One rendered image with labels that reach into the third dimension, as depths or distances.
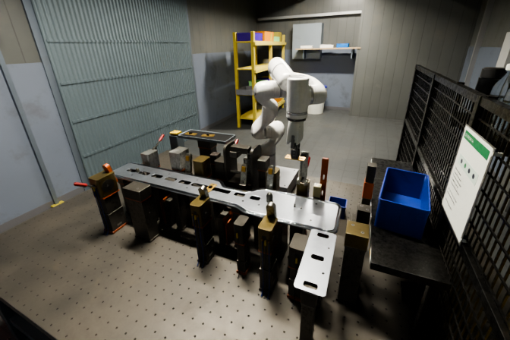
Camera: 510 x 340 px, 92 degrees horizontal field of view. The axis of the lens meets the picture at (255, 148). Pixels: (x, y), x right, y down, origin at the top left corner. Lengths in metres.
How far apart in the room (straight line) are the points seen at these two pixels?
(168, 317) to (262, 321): 0.38
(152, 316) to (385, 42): 6.37
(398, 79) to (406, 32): 0.97
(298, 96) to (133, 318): 1.10
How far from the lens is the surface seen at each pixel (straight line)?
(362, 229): 1.05
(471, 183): 0.94
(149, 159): 1.80
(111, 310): 1.37
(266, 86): 1.39
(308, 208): 1.21
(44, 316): 1.50
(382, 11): 6.69
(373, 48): 6.67
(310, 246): 1.03
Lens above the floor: 1.70
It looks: 22 degrees down
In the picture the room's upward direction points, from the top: 2 degrees counter-clockwise
